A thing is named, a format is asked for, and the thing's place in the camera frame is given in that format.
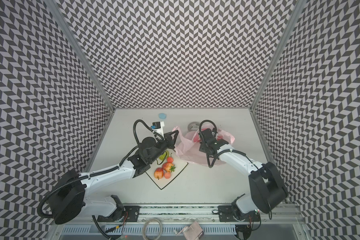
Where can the white square mat black border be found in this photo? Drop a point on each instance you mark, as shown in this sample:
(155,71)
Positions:
(163,183)

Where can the pink box on ledge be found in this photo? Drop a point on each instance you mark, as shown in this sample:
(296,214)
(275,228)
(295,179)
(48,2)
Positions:
(191,232)

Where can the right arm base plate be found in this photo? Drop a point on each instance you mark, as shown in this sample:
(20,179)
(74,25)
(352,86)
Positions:
(233,214)

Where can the light blue soap piece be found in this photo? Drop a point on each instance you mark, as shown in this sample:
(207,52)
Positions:
(162,116)

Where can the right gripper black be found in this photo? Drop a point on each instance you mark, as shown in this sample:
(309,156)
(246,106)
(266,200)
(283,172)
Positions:
(204,135)

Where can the pink plastic bag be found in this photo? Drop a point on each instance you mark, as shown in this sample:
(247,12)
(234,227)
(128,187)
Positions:
(188,146)

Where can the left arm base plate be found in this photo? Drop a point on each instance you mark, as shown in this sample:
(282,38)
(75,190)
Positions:
(126,213)

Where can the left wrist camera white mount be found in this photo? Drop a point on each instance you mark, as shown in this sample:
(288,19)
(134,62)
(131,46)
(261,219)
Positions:
(158,127)

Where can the fake red yellow mango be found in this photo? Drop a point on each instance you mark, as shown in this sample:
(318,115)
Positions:
(169,167)

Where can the green fake pear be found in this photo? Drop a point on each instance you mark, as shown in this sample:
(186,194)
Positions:
(164,156)

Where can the clear tape roll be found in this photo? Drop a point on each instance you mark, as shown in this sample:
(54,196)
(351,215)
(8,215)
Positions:
(193,126)

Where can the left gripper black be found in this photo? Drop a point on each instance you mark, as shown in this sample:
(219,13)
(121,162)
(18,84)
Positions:
(167,136)

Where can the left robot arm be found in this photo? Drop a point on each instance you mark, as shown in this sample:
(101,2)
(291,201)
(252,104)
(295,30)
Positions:
(75,193)

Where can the red fake fruit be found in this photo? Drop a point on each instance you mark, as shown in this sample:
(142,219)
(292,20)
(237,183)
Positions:
(159,173)

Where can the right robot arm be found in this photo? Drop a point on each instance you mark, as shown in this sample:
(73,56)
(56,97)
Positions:
(267,188)

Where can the aluminium front rail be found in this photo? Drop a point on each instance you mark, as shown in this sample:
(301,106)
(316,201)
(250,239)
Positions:
(208,214)

